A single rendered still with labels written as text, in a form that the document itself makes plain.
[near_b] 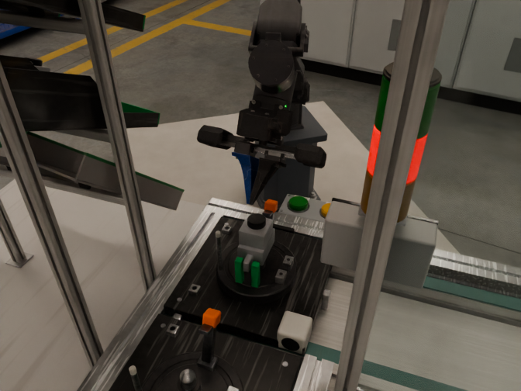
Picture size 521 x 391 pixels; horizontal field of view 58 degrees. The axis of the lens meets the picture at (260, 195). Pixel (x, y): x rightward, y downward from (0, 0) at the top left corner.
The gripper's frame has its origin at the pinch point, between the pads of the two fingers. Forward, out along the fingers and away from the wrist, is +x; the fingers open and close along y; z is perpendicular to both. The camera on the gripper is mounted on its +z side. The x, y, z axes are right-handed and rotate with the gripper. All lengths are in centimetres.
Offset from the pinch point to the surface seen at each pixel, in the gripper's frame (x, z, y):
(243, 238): 9.3, -4.7, -1.1
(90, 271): 25.7, -18.8, -35.7
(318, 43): -116, -301, -54
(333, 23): -128, -289, -43
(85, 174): 4.2, 6.9, -23.4
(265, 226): 6.6, -5.7, 1.7
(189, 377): 25.4, 12.2, 0.3
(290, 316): 19.2, -4.8, 8.8
